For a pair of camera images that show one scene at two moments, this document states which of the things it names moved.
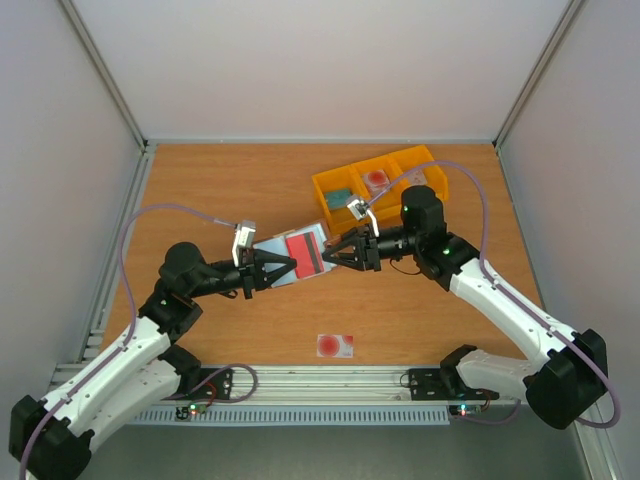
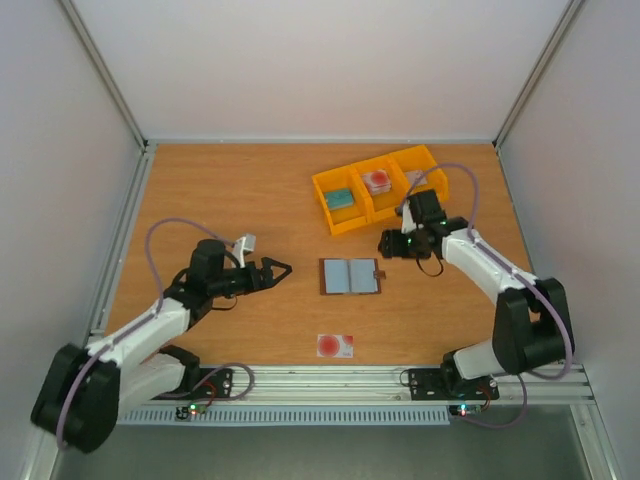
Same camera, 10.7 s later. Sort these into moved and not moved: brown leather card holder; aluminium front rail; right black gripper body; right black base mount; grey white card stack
Moved: right black gripper body; brown leather card holder
Not moved: right black base mount; grey white card stack; aluminium front rail
